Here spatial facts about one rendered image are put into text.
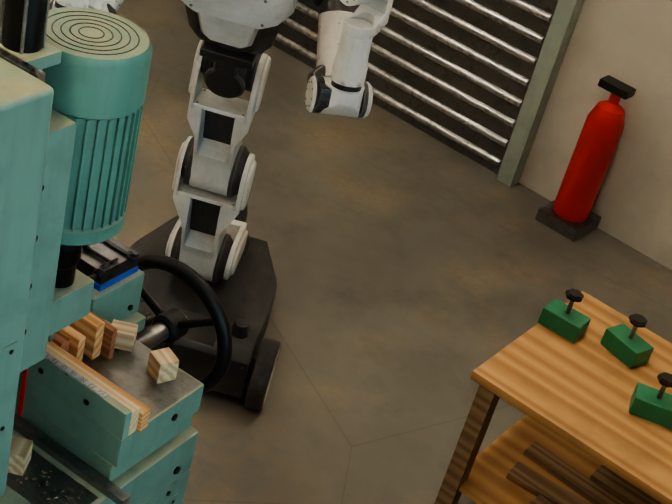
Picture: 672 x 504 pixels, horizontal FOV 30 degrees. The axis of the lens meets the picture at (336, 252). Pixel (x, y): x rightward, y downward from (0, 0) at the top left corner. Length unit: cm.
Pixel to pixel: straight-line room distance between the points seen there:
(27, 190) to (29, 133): 9
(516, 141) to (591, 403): 204
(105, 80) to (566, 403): 162
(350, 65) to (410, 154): 244
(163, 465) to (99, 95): 70
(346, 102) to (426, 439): 129
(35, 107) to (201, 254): 192
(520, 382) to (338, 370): 86
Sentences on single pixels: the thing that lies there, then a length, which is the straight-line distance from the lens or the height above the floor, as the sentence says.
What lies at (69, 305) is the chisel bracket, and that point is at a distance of 204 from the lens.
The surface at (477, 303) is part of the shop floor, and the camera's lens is 423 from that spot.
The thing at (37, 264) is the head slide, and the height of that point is 120.
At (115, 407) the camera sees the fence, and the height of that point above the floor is 95.
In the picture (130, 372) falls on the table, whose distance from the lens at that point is 215.
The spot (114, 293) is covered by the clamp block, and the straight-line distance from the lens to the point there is 224.
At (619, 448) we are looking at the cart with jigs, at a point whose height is 53.
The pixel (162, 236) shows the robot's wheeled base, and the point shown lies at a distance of 383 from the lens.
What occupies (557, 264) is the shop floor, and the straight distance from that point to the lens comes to 461.
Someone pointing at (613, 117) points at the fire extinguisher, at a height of 50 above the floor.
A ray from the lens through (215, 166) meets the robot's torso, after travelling 325.
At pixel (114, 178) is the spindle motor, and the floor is 131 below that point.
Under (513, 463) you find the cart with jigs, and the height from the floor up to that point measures 18.
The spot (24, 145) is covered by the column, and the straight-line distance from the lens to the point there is 163.
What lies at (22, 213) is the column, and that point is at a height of 134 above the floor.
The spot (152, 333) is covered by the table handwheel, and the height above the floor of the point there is 83.
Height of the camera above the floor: 227
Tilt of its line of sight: 32 degrees down
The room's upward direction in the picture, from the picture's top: 16 degrees clockwise
